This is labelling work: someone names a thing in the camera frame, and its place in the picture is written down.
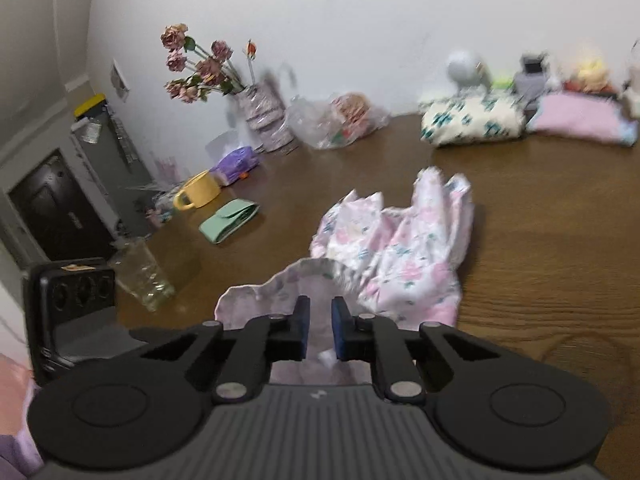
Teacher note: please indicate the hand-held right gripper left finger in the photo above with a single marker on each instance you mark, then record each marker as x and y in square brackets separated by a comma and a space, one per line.
[301, 325]

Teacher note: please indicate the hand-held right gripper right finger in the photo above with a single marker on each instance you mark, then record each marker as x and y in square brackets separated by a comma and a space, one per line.
[339, 330]

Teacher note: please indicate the pink floral garment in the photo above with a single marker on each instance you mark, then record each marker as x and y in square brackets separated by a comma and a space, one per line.
[400, 260]

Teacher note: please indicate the person's left forearm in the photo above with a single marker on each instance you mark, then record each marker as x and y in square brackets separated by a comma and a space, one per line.
[17, 410]

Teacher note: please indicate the clear plastic cup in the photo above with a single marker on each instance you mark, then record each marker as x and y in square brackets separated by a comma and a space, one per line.
[142, 277]

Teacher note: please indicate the dark door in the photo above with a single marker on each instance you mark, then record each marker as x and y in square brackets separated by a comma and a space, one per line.
[60, 210]

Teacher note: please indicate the green fabric pouch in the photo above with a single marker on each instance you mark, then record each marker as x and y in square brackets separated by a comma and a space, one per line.
[227, 220]

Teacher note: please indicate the yellow mug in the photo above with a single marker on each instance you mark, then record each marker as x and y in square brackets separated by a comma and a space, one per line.
[200, 190]

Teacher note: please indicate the purple bag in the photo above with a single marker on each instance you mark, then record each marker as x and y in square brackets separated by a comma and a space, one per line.
[237, 162]

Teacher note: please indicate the patterned flower vase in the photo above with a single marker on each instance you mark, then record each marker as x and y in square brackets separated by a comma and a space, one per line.
[265, 117]

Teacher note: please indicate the clear plastic snack bag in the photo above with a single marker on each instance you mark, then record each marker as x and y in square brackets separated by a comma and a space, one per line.
[340, 117]

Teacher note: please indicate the white floral cushion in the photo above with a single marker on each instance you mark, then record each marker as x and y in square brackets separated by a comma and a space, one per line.
[470, 120]

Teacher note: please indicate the dried rose bouquet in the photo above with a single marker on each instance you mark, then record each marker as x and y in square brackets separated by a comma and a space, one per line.
[205, 67]

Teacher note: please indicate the white round device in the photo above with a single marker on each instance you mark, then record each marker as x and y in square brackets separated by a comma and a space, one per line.
[462, 67]

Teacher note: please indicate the small green item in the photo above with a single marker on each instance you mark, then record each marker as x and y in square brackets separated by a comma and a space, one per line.
[502, 84]

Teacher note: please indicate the grey and black box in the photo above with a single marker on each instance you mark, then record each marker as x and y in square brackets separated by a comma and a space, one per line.
[532, 77]

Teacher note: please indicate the pink folded cloth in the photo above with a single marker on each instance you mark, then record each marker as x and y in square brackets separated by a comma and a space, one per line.
[580, 115]

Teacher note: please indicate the yellow plush toy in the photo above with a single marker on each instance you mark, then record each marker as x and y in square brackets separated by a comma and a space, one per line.
[592, 75]

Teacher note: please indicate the white wall switch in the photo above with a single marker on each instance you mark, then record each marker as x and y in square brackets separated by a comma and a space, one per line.
[119, 77]

